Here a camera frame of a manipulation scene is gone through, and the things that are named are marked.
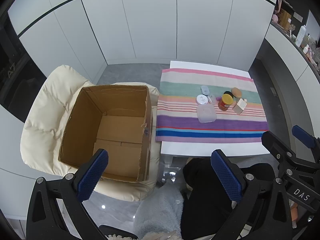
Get orange jar yellow lid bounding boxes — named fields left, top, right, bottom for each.
left=218, top=94, right=233, bottom=111

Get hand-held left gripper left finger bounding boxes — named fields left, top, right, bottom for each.
left=26, top=149, right=109, bottom=240

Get brown box on shelf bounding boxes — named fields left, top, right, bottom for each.
left=278, top=9, right=293, bottom=29

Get brown cardboard box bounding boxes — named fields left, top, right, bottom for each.
left=58, top=85, right=153, bottom=183

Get striped colourful cloth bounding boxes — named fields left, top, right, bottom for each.
left=155, top=68, right=270, bottom=143

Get cream padded chair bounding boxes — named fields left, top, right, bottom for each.
left=20, top=65, right=160, bottom=202

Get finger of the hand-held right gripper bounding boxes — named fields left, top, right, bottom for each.
left=261, top=131, right=304, bottom=171
left=292, top=125, right=320, bottom=166

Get clear square plastic container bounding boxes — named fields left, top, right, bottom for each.
left=197, top=104, right=217, bottom=124

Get tall white bottle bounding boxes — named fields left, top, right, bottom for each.
left=295, top=25, right=307, bottom=47

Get white low cabinet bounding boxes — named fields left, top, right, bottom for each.
left=265, top=24, right=320, bottom=155

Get person's legs in black pants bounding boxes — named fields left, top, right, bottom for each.
left=182, top=158, right=275, bottom=240

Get small white carton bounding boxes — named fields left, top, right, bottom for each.
left=233, top=98, right=248, bottom=115

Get white tall cabinet doors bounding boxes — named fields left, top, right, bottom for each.
left=7, top=0, right=279, bottom=68

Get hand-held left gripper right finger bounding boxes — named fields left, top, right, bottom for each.
left=210, top=149, right=293, bottom=240

